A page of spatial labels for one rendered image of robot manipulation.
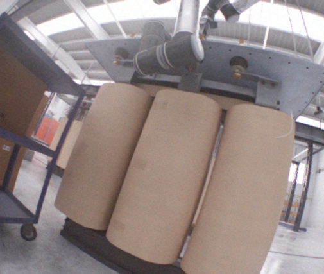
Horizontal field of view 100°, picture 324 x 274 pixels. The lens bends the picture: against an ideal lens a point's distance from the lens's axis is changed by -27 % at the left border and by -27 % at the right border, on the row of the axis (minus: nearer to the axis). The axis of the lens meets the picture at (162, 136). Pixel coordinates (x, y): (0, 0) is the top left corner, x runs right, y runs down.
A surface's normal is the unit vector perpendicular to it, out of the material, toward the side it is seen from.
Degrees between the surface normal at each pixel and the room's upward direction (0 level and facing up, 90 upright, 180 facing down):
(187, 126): 90
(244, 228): 90
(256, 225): 90
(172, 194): 90
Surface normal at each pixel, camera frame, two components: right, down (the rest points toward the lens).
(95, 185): 0.25, -0.17
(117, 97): -0.26, -0.33
